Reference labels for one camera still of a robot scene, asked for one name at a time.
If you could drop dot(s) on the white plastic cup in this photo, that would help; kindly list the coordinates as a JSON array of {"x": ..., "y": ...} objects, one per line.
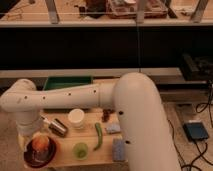
[{"x": 76, "y": 118}]

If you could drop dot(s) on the blue grey cloth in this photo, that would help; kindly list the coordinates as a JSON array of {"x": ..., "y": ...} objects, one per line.
[{"x": 113, "y": 128}]

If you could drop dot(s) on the green chili pepper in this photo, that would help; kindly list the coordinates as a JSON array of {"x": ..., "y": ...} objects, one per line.
[{"x": 99, "y": 136}]

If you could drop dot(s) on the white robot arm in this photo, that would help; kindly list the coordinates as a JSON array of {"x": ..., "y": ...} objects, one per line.
[{"x": 135, "y": 99}]

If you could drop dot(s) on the metal cup with handle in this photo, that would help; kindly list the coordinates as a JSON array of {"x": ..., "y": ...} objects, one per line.
[{"x": 56, "y": 127}]

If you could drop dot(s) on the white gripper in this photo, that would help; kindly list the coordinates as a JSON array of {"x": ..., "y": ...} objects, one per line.
[{"x": 25, "y": 132}]

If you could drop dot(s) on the black box on right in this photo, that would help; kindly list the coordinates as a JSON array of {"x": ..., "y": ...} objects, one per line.
[{"x": 196, "y": 68}]

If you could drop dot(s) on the green plastic tray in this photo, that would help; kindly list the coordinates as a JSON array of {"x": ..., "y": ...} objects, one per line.
[{"x": 58, "y": 82}]

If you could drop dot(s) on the orange apple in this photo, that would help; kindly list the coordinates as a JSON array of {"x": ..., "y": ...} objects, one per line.
[{"x": 40, "y": 143}]

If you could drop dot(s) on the green translucent cup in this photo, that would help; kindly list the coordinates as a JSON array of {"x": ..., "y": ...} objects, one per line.
[{"x": 80, "y": 151}]

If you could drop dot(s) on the wooden shelf with clutter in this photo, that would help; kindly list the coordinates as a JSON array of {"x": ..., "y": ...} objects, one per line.
[{"x": 105, "y": 13}]

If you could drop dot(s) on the purple bowl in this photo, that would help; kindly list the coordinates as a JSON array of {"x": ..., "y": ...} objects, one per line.
[{"x": 39, "y": 159}]

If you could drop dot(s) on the brown grape bunch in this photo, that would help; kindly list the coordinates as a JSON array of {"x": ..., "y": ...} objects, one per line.
[{"x": 106, "y": 114}]

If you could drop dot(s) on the blue sponge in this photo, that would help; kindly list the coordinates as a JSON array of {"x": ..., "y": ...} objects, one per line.
[{"x": 118, "y": 150}]

